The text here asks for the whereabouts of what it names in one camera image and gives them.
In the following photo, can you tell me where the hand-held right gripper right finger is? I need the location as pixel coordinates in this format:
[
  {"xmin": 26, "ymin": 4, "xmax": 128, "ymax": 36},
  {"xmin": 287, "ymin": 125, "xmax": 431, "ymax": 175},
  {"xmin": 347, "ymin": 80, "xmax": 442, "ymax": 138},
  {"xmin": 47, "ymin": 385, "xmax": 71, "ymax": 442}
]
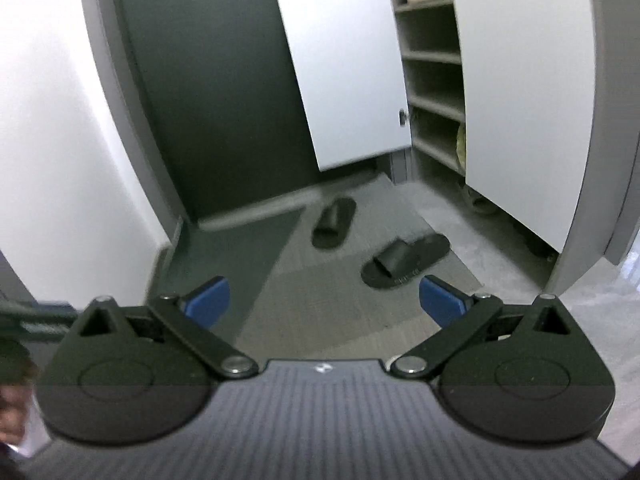
[{"xmin": 389, "ymin": 275, "xmax": 575, "ymax": 380}]

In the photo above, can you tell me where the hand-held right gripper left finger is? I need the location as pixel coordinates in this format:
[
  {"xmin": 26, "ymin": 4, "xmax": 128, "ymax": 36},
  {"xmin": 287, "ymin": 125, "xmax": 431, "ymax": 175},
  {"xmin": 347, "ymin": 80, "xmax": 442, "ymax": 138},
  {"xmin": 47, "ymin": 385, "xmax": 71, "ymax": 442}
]
[{"xmin": 75, "ymin": 276, "xmax": 260, "ymax": 380}]

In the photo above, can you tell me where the white cabinet door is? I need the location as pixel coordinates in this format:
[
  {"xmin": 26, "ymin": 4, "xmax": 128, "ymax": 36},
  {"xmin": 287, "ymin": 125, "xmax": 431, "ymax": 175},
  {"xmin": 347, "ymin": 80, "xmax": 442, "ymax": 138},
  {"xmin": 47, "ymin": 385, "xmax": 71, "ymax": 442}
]
[
  {"xmin": 270, "ymin": 0, "xmax": 412, "ymax": 172},
  {"xmin": 445, "ymin": 0, "xmax": 598, "ymax": 253}
]

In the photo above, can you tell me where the grey green doormat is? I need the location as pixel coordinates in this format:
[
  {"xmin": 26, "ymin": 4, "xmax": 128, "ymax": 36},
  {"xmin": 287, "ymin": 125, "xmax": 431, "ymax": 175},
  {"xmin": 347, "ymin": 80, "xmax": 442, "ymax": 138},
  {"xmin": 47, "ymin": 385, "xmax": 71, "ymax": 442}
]
[{"xmin": 150, "ymin": 172, "xmax": 483, "ymax": 361}]

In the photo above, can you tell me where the grey shoe cabinet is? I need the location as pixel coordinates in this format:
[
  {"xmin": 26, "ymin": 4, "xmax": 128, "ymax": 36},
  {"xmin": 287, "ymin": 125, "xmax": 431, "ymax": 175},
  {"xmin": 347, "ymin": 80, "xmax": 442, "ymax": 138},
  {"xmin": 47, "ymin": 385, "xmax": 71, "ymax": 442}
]
[{"xmin": 385, "ymin": 0, "xmax": 640, "ymax": 297}]

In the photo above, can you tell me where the dark green door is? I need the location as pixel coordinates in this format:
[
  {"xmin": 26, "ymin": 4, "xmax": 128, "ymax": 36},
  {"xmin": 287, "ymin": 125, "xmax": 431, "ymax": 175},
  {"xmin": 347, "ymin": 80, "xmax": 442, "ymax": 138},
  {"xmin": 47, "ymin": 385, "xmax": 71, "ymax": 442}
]
[{"xmin": 112, "ymin": 0, "xmax": 326, "ymax": 226}]

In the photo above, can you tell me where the person's left hand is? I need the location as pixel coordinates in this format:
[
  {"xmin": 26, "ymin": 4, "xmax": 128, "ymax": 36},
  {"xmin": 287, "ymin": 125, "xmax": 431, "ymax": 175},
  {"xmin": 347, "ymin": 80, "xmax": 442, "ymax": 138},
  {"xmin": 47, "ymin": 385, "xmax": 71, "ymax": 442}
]
[{"xmin": 0, "ymin": 392, "xmax": 27, "ymax": 448}]

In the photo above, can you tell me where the beige sandal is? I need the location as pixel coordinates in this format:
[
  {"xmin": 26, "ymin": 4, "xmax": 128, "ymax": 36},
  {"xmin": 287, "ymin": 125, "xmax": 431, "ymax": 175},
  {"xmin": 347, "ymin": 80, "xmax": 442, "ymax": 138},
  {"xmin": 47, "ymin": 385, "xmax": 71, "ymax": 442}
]
[{"xmin": 462, "ymin": 184, "xmax": 497, "ymax": 217}]

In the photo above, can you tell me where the black slide sandal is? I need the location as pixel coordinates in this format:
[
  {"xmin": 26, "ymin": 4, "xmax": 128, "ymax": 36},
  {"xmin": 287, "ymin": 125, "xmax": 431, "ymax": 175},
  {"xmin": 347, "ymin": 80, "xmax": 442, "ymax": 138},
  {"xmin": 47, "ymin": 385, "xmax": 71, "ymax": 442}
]
[
  {"xmin": 360, "ymin": 234, "xmax": 452, "ymax": 290},
  {"xmin": 311, "ymin": 197, "xmax": 357, "ymax": 250}
]

